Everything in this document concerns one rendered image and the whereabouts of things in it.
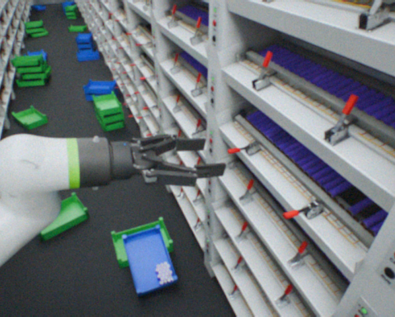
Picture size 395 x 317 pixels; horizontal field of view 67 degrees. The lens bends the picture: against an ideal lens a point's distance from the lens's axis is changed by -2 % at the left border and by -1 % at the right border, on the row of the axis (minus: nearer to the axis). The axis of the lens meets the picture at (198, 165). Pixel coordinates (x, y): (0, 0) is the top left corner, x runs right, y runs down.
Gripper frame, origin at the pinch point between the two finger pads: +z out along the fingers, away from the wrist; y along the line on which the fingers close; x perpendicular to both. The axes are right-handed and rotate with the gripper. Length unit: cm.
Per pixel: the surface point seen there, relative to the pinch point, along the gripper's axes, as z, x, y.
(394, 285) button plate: 19.1, -2.8, 36.4
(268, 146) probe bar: 24.6, -3.6, -8.5
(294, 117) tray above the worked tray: 17.2, 11.4, 3.8
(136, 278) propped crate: 3, -100, -42
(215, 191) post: 27, -37, -30
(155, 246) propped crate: 16, -93, -55
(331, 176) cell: 30.0, -1.1, 9.7
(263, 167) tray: 21.9, -7.8, -4.9
